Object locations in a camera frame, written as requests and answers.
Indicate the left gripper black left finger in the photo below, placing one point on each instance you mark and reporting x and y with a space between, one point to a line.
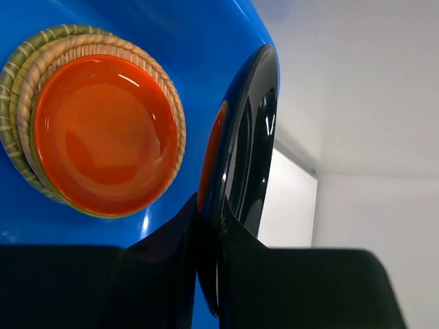
148 285

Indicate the large tan woven tray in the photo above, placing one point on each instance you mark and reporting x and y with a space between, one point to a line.
62 51

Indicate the orange plate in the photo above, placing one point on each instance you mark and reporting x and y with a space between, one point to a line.
105 134

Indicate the blue plastic bin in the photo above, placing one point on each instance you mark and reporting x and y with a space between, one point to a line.
202 45

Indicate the small green-rimmed bamboo tray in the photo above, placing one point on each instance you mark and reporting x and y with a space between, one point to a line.
12 76

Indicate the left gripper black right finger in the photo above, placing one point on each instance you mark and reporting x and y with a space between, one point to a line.
264 287

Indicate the black plate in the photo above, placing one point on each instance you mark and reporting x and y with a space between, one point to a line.
237 163

